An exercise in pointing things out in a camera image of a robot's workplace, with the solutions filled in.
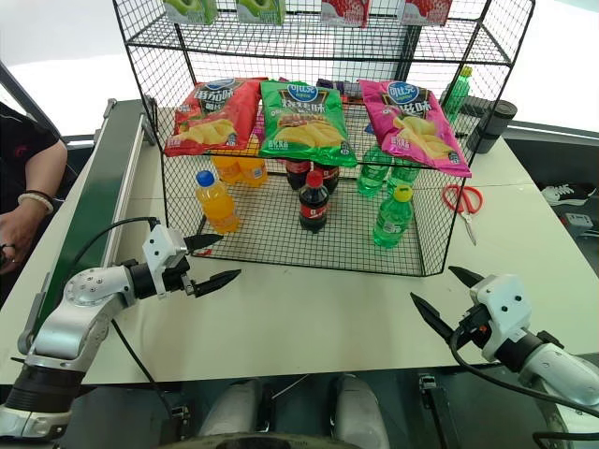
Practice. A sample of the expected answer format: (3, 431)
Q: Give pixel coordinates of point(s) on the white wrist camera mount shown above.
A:
(503, 304)
(159, 248)

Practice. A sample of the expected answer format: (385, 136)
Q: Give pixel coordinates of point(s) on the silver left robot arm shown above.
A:
(84, 290)

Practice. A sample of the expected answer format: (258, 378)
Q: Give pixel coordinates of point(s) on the cola bottle red cap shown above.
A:
(312, 206)

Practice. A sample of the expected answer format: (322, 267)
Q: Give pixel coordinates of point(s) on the green conveyor belt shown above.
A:
(84, 187)

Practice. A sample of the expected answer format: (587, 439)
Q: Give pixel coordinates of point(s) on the black cylinder container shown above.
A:
(491, 126)

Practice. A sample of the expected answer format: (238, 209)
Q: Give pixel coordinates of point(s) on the green drink carton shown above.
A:
(259, 9)
(189, 9)

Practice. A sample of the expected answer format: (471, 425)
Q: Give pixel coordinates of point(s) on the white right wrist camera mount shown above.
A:
(503, 304)

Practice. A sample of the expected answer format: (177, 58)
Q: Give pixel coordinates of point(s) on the grey rounded shape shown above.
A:
(360, 411)
(234, 411)

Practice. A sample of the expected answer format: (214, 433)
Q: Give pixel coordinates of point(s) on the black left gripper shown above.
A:
(175, 276)

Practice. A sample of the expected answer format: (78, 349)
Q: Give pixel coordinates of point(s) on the person bare forearm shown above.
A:
(39, 168)

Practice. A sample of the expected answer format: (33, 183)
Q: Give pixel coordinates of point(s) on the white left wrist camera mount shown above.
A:
(159, 248)

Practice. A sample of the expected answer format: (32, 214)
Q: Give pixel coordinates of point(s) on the person black shirt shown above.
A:
(21, 135)

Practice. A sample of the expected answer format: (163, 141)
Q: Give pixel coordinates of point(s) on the person bare hand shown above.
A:
(21, 234)

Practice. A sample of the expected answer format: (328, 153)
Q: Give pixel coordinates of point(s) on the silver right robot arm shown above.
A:
(561, 369)

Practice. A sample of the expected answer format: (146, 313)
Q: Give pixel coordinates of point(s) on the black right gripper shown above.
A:
(470, 327)

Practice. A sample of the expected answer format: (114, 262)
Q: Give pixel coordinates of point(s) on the small purple packet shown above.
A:
(348, 90)
(326, 84)

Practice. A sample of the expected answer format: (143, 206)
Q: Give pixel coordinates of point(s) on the red drink carton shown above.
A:
(345, 11)
(427, 10)

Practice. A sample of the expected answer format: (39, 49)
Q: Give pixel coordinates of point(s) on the ribbed green plastic bottle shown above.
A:
(456, 96)

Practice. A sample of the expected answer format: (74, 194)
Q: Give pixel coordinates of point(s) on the green potato chips bag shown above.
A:
(304, 121)

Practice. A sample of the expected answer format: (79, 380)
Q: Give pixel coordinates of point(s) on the pink potato chips bag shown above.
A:
(412, 126)

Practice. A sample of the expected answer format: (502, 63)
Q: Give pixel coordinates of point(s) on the red potato chips bag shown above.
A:
(210, 117)

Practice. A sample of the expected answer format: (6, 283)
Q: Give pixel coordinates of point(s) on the black white sneaker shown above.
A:
(568, 194)

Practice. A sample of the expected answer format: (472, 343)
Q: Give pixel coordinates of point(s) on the green soda bottle yellow cap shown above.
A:
(392, 222)

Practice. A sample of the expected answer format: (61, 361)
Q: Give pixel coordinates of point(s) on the orange soda bottle blue cap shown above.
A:
(217, 206)

